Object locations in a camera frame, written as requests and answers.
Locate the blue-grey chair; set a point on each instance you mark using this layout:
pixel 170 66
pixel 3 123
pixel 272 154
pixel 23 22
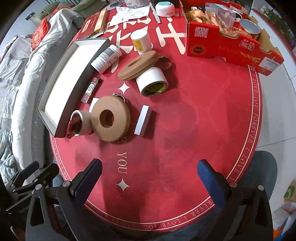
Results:
pixel 266 171

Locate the red round tablecloth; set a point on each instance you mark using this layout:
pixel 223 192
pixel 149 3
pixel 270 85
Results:
pixel 185 129

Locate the small red box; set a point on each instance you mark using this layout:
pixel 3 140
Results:
pixel 91 89

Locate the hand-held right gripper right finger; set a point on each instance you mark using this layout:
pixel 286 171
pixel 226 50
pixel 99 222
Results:
pixel 212 183

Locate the potted green plants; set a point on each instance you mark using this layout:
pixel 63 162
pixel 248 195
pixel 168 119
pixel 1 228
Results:
pixel 284 25

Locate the flat red gift box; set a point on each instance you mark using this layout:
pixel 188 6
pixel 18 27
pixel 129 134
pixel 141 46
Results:
pixel 91 25

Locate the paper shopping bag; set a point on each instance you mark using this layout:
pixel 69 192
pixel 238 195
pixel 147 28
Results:
pixel 285 215

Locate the red patterned cushion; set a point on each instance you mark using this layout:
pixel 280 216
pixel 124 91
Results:
pixel 40 32

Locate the golden crumpled wrapper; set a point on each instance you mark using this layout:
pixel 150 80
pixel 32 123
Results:
pixel 196 15

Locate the white jar with teal lid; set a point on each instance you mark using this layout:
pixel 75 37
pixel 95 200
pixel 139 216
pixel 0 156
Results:
pixel 164 9

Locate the grey striped cloth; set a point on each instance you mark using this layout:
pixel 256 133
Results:
pixel 9 69

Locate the white rectangular block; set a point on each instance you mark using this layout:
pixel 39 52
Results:
pixel 141 120

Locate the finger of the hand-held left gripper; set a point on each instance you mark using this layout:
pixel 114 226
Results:
pixel 29 170
pixel 49 172

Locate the clear plastic container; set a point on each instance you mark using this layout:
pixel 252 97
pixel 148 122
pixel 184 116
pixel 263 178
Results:
pixel 222 12

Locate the brown tape roll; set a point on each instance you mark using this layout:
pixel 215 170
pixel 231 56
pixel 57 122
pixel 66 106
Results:
pixel 143 63

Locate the white pill bottle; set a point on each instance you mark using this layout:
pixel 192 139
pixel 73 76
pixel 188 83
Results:
pixel 106 58

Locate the red cardboard box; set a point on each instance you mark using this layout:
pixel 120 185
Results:
pixel 208 44

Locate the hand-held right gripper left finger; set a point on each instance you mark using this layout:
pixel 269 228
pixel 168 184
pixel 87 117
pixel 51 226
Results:
pixel 89 180

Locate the beige masking tape roll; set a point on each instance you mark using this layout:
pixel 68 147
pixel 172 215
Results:
pixel 86 121

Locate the sofa with white cover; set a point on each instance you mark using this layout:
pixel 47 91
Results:
pixel 25 97

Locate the white crumpled paper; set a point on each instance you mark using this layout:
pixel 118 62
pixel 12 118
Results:
pixel 133 14

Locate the white plastic strip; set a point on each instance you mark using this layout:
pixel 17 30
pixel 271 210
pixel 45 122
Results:
pixel 155 12

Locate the grey shallow box tray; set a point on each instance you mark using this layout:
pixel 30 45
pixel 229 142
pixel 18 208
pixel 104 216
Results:
pixel 69 81

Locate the white tape roll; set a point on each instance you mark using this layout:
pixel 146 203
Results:
pixel 151 77

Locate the white bottle with yellow label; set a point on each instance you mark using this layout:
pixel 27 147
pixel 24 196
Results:
pixel 141 41

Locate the metal tin can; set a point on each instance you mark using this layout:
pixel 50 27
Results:
pixel 251 29

